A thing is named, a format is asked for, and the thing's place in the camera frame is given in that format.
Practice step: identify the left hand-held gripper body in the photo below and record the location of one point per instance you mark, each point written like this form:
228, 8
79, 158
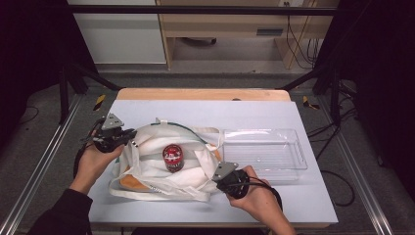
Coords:
111, 138

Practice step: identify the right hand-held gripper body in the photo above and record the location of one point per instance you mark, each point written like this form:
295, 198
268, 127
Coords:
235, 184

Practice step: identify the white canvas tote bag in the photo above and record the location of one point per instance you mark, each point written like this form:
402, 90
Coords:
147, 176

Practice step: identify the clear plastic tray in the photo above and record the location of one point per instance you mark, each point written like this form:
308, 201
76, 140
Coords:
267, 153

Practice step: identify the red can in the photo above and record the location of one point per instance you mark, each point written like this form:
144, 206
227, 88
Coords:
173, 158

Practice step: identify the person's right hand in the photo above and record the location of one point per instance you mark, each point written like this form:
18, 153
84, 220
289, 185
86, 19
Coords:
261, 199

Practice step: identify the person's left hand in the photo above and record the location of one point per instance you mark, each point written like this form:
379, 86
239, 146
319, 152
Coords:
93, 166

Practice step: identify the yellow black floor tape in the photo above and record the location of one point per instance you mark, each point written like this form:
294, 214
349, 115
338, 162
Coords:
99, 102
306, 103

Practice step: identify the white table board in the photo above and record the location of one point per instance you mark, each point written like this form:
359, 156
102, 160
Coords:
195, 112

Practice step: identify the white cabinet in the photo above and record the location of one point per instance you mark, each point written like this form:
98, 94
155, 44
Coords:
120, 36

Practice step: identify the light wooden desk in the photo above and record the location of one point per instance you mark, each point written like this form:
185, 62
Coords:
221, 23

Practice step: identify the grey desk label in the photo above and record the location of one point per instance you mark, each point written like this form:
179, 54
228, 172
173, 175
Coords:
269, 32

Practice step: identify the black frame stand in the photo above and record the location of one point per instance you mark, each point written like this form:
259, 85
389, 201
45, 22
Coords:
64, 94
334, 94

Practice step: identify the aluminium floor rail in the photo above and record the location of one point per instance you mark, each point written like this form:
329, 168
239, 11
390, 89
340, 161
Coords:
42, 163
359, 169

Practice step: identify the black frame crossbar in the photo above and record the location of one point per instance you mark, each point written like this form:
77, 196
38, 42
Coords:
195, 9

